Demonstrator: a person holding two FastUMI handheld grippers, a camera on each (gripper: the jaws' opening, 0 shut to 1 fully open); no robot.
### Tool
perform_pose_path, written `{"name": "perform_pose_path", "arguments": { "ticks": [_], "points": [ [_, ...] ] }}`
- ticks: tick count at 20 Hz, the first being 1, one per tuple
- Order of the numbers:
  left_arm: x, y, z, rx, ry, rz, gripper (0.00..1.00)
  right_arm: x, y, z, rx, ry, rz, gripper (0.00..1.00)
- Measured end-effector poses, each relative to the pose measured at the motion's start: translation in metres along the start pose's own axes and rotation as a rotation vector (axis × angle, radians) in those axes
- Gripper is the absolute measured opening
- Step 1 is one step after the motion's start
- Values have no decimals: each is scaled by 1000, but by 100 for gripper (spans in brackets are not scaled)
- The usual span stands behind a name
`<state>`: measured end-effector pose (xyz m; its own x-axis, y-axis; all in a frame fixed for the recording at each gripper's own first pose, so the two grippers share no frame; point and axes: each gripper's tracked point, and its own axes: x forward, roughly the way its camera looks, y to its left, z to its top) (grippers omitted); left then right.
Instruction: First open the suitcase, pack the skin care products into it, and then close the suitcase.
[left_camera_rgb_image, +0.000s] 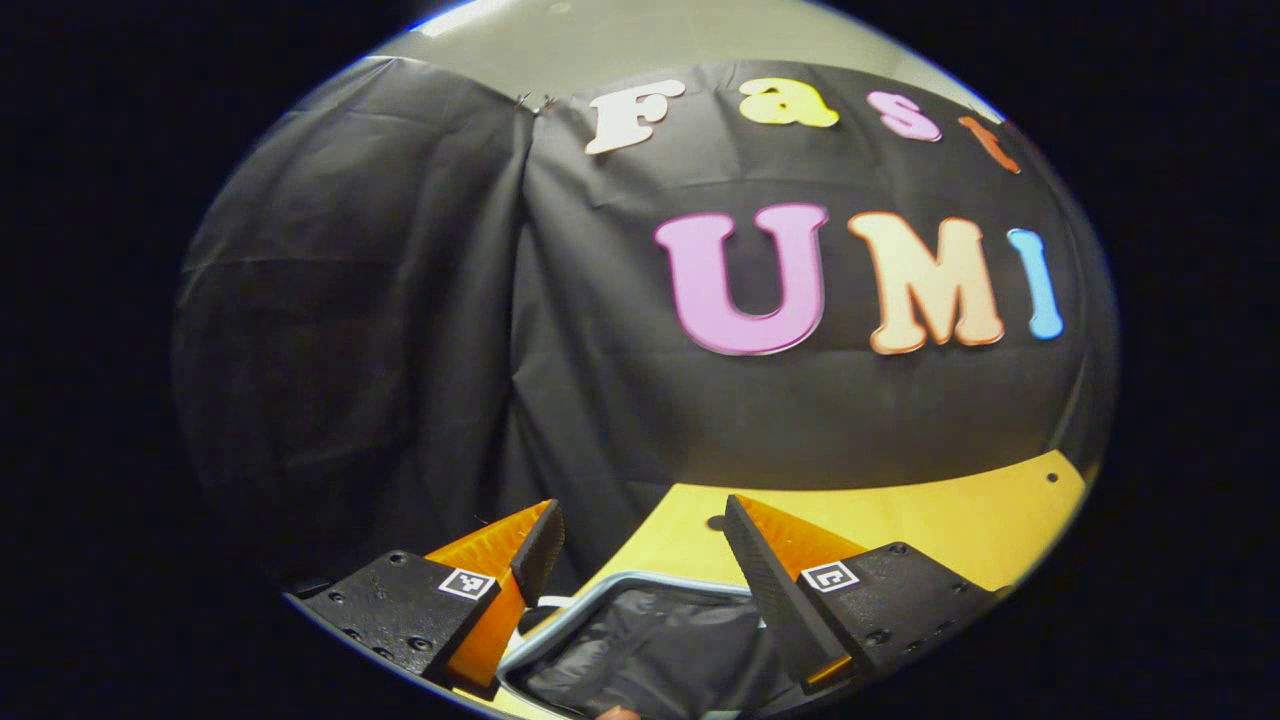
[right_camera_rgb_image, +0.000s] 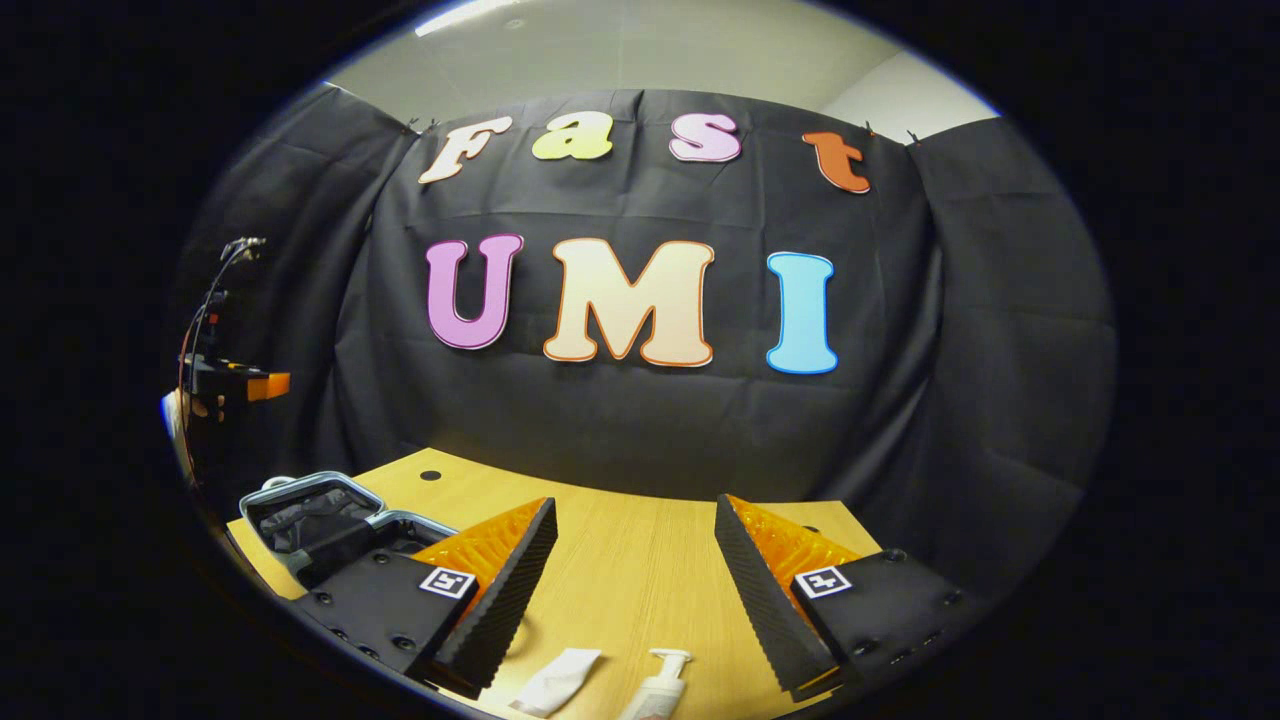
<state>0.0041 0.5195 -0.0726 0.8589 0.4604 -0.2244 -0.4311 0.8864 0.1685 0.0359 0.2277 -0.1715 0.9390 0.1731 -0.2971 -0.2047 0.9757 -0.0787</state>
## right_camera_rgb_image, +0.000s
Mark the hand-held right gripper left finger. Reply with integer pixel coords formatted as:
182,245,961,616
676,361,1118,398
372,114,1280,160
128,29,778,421
283,497,559,701

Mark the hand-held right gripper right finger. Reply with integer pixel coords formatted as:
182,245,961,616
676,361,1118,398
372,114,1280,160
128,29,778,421
714,495,977,703

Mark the white squeeze tube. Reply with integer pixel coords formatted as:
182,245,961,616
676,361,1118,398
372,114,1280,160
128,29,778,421
509,647,604,718

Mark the white pump bottle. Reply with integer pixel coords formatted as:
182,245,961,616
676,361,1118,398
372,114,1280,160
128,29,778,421
617,648,694,720

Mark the pale blue suitcase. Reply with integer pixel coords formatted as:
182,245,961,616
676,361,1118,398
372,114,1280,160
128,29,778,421
238,470,463,603

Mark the black backdrop cloth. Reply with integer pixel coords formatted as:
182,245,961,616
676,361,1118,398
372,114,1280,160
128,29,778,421
170,85,1116,641

